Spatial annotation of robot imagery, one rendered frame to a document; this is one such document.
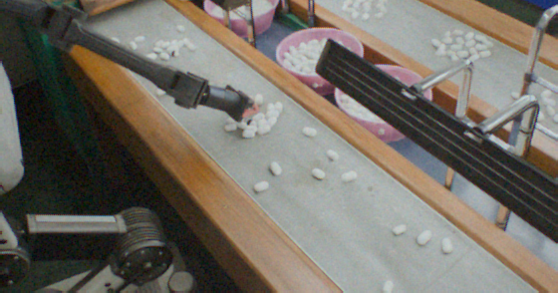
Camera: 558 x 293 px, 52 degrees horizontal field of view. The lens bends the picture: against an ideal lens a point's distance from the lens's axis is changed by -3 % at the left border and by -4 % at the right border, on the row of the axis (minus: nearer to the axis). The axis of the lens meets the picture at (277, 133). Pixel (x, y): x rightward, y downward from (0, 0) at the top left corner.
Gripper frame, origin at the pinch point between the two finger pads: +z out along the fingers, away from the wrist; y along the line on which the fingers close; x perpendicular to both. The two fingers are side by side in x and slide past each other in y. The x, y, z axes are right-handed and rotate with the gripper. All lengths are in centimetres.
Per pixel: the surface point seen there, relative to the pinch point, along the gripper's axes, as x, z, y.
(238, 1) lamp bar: -24.0, -17.4, 6.6
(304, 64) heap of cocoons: -15.0, 20.1, 10.6
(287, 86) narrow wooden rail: -8.5, 9.5, 2.7
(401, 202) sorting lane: -3.1, 7.2, -48.0
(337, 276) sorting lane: 13, -11, -54
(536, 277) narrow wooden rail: -8, 9, -82
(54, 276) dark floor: 101, 0, 52
